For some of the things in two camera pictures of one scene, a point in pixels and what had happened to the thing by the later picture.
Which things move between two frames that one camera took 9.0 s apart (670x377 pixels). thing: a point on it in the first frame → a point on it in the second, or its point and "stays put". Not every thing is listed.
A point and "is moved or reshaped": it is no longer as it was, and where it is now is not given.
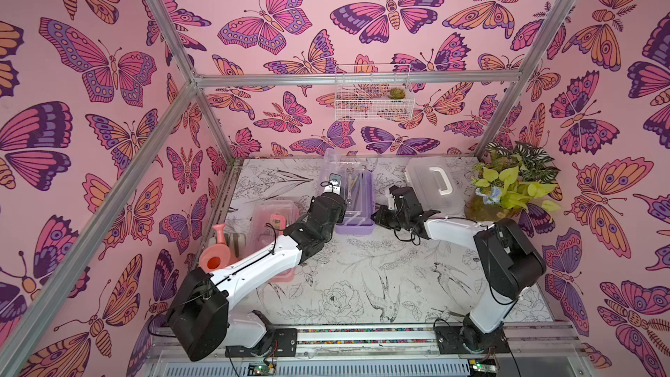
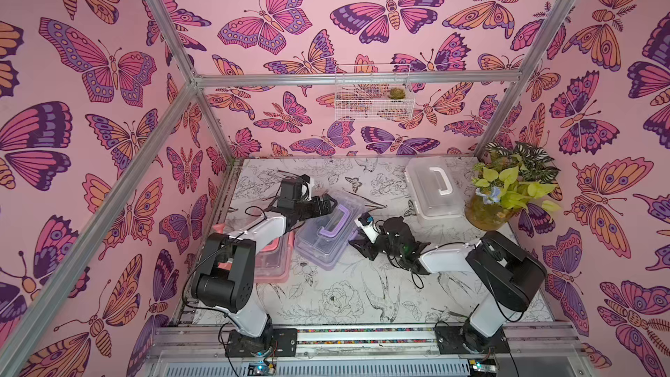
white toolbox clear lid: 438,181 stays put
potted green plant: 510,177 stays put
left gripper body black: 341,213 → 305,210
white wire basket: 373,92 stays put
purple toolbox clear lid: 357,176 is moved or reshaped
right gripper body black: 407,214 → 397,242
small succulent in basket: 396,93 stays put
